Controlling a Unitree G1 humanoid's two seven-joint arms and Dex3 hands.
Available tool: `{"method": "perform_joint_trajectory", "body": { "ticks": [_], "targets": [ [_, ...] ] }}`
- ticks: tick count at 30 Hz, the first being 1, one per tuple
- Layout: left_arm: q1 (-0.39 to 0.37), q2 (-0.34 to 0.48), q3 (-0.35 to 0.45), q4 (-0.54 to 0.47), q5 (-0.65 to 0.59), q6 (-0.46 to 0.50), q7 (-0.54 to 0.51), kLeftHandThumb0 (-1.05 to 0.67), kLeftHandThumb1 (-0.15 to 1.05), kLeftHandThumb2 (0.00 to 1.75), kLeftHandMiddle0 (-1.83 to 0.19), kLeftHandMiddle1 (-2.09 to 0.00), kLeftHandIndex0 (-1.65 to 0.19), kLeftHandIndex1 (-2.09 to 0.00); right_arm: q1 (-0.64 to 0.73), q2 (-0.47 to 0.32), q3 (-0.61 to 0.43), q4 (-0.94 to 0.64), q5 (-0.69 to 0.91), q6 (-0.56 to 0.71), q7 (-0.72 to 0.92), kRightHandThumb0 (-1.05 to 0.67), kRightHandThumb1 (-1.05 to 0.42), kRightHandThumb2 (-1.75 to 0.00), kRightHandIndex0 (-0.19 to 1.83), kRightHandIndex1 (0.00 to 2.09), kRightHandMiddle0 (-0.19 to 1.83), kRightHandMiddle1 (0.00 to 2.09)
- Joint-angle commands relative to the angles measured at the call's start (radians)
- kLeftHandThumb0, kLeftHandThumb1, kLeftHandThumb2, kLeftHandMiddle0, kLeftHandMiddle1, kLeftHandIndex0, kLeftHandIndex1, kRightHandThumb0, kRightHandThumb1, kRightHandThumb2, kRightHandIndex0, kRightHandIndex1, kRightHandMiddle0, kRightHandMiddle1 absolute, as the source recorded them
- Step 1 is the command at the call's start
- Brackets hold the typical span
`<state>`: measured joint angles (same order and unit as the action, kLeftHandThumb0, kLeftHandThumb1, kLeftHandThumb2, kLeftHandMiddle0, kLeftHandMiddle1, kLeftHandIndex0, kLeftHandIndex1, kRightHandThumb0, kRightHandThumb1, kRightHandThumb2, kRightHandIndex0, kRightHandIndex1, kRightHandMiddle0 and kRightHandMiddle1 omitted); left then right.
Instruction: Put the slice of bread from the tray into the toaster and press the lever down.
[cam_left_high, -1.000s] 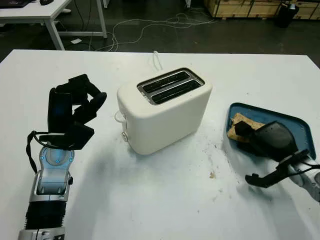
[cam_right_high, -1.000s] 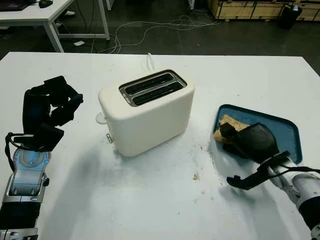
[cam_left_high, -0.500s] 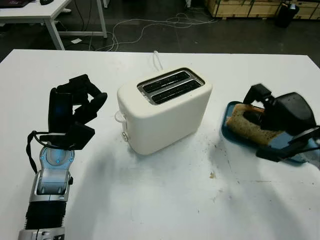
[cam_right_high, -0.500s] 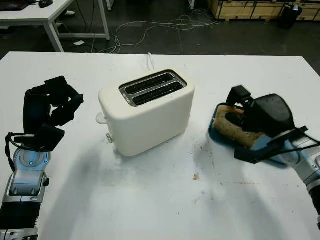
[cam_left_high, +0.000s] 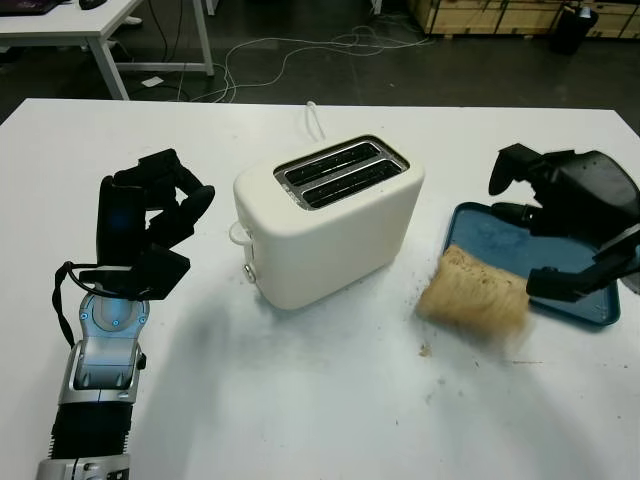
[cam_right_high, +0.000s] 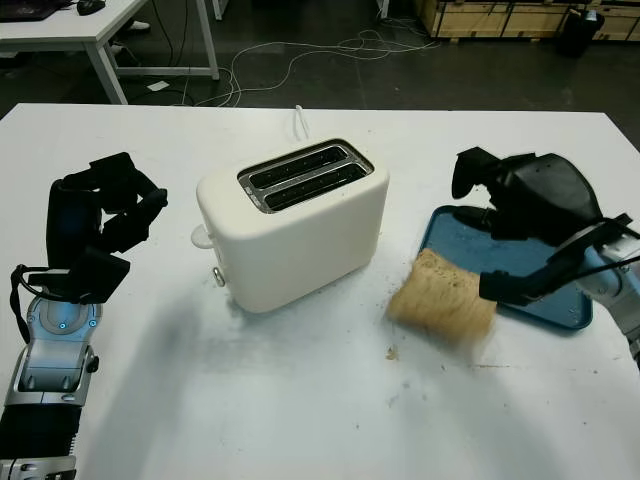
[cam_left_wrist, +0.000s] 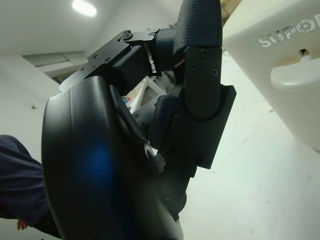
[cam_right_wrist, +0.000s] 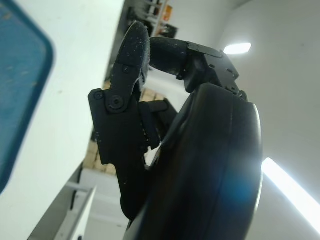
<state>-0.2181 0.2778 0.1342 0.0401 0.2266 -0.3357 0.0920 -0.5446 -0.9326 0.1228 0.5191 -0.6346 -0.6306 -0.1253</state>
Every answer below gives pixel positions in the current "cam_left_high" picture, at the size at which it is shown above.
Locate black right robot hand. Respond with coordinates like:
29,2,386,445
488,143,640,251

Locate white toaster lever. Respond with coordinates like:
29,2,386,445
228,222,254,247

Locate white office desk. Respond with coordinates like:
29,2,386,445
0,0,216,101

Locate cream two-slot toaster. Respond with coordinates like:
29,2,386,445
228,133,426,310

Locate stacked wooden crates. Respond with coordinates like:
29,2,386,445
407,0,640,40

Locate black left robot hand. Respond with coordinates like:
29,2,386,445
96,148,217,271

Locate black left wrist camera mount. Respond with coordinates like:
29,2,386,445
78,244,192,301

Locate black trash bin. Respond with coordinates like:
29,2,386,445
549,3,600,56

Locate brown bread slice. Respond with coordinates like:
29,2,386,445
417,244,532,354

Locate white floor cable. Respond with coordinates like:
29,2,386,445
222,24,436,104

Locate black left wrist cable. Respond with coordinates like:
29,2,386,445
52,260,109,346

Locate blue plastic tray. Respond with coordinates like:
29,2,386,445
439,201,622,331

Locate black floor cable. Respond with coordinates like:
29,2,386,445
147,0,189,101

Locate white toaster power cord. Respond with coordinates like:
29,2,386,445
303,101,326,142

